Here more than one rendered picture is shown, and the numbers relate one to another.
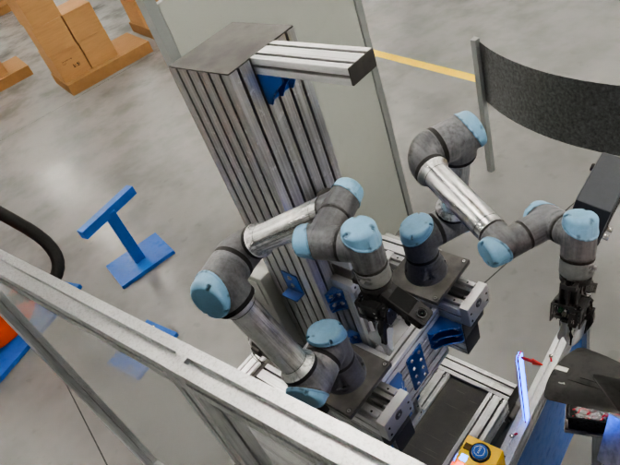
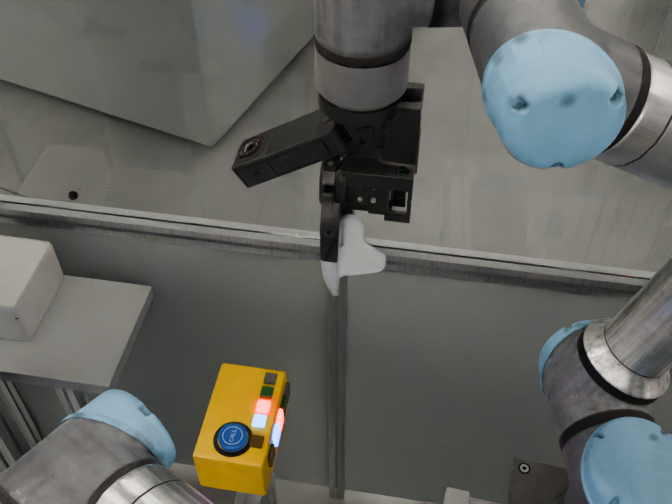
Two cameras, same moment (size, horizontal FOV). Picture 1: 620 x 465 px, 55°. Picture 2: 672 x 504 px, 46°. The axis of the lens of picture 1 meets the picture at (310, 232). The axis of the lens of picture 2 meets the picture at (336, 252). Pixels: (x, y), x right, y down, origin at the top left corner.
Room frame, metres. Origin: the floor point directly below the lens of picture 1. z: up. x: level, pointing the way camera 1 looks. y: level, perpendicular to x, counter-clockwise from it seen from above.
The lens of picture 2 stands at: (1.30, -0.46, 2.06)
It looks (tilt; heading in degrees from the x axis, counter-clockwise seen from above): 47 degrees down; 139
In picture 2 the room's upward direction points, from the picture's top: straight up
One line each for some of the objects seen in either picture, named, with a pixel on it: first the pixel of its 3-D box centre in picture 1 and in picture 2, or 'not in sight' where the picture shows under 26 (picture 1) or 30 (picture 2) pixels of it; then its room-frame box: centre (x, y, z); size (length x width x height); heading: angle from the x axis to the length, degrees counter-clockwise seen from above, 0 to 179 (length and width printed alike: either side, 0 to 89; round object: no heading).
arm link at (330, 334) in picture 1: (328, 344); (624, 484); (1.19, 0.07, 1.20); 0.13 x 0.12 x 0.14; 142
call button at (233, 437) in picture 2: (479, 451); (232, 437); (0.77, -0.20, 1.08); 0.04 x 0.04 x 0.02
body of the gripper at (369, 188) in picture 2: (377, 295); (368, 146); (0.91, -0.09, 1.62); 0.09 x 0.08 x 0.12; 39
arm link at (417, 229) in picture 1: (420, 236); not in sight; (1.48, -0.34, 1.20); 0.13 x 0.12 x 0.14; 99
